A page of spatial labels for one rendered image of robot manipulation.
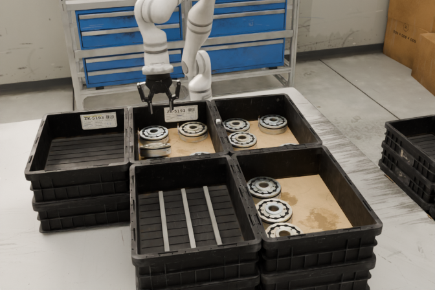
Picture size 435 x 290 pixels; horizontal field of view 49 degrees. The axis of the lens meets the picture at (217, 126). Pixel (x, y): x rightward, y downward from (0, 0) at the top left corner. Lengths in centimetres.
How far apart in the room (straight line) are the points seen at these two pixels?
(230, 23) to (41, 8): 161
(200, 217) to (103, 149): 52
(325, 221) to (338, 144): 68
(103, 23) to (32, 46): 111
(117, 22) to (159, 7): 205
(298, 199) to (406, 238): 35
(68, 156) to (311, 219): 84
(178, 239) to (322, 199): 44
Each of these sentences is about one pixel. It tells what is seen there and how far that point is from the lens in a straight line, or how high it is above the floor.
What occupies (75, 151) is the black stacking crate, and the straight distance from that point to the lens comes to 174.
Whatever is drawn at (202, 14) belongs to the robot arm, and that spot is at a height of 124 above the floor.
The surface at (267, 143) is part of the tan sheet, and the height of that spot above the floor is 83.
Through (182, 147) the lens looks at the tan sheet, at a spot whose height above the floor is 83.
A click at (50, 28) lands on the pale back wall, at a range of 433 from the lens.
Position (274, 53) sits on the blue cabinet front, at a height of 43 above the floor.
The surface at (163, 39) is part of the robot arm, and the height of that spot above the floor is 125.
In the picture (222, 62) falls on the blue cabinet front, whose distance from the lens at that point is 366.
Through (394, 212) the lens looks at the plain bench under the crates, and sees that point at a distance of 167.
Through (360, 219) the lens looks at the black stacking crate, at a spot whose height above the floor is 88.
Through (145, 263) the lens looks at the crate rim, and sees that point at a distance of 111.
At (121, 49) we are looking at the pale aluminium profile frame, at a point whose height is 60.
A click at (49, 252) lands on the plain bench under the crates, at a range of 154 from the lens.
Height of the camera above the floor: 168
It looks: 28 degrees down
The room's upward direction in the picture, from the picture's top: 1 degrees counter-clockwise
